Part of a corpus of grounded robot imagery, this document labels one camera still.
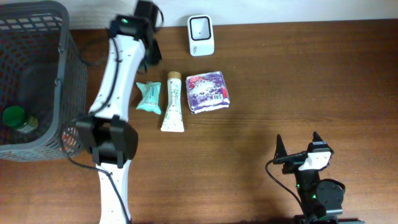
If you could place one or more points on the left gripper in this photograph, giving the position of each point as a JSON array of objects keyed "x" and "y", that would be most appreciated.
[{"x": 157, "y": 59}]

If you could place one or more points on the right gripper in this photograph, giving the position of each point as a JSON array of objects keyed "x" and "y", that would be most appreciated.
[{"x": 292, "y": 157}]

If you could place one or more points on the teal wet wipes pack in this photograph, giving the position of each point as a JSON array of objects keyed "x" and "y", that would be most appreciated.
[{"x": 150, "y": 97}]

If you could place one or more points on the purple pink tissue pack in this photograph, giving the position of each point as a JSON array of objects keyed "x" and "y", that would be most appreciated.
[{"x": 207, "y": 92}]

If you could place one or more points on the white cream tube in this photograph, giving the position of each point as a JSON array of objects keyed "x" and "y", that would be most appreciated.
[{"x": 173, "y": 121}]

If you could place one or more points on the green lid glass jar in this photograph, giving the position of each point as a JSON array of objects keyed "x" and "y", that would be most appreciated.
[{"x": 17, "y": 118}]

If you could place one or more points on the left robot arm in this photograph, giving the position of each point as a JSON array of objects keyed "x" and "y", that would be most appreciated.
[{"x": 105, "y": 131}]

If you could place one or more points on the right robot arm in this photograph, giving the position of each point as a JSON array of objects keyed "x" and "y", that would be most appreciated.
[{"x": 319, "y": 199}]

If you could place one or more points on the white barcode scanner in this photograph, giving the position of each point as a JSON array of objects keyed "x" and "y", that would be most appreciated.
[{"x": 200, "y": 35}]

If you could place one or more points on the dark grey plastic basket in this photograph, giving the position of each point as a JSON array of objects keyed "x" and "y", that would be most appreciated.
[{"x": 41, "y": 72}]

